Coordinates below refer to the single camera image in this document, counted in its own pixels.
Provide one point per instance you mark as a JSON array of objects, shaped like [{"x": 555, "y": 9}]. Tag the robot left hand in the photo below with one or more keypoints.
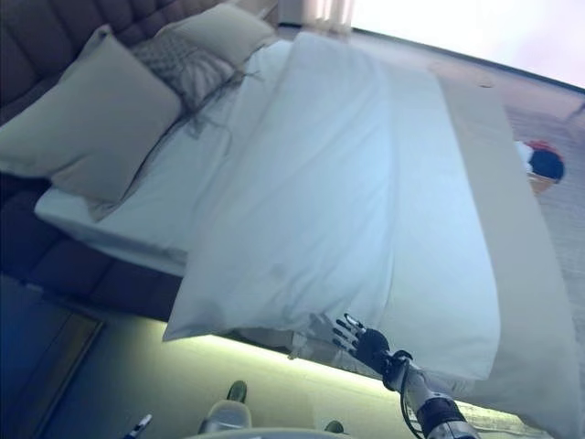
[{"x": 141, "y": 426}]

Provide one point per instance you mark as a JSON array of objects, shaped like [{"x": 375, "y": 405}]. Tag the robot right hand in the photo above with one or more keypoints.
[{"x": 372, "y": 345}]

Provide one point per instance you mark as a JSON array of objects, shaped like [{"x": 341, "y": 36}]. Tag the white duvet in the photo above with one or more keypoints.
[{"x": 343, "y": 183}]

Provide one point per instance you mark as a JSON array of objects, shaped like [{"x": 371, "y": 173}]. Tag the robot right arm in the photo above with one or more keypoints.
[{"x": 439, "y": 407}]

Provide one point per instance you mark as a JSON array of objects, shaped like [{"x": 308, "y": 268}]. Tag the brown bed platform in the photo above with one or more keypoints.
[{"x": 91, "y": 283}]

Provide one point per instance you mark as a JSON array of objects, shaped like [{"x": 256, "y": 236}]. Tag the robot left leg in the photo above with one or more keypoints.
[{"x": 228, "y": 409}]

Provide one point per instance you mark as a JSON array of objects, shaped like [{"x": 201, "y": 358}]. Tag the robot leg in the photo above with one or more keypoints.
[
  {"x": 228, "y": 409},
  {"x": 334, "y": 427}
]

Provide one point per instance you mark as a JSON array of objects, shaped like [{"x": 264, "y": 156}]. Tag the robot right leg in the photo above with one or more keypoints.
[{"x": 334, "y": 427}]

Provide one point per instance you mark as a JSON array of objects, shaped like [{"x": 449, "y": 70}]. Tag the wooden nightstand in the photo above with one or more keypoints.
[{"x": 45, "y": 366}]

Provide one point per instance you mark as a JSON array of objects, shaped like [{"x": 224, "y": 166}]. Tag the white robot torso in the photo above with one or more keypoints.
[{"x": 274, "y": 433}]

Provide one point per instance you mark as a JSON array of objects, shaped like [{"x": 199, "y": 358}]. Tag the beige fringed blanket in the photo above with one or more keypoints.
[{"x": 525, "y": 274}]

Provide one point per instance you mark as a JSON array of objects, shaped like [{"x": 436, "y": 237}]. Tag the white pillow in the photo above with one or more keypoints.
[{"x": 160, "y": 215}]

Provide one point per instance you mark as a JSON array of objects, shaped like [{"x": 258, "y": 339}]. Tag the wicker basket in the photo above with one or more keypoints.
[{"x": 541, "y": 185}]

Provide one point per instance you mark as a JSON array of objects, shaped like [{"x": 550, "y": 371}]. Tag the white garment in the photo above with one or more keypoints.
[{"x": 522, "y": 153}]

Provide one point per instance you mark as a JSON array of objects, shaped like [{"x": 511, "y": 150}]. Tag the black garment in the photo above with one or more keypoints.
[{"x": 548, "y": 163}]

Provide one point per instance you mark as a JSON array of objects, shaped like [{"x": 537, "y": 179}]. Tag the red garment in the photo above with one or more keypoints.
[{"x": 541, "y": 145}]

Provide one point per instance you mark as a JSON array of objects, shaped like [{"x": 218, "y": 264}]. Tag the beige pillow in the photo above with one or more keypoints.
[
  {"x": 219, "y": 27},
  {"x": 91, "y": 114}
]

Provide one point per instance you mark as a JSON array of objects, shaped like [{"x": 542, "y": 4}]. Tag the grey knitted fringed pillow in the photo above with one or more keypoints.
[{"x": 192, "y": 68}]

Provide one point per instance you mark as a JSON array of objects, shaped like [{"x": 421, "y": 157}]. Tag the sheer curtain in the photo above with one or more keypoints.
[{"x": 315, "y": 13}]

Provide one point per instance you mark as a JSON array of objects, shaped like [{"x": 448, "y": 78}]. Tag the brown tufted headboard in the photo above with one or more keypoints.
[{"x": 36, "y": 46}]

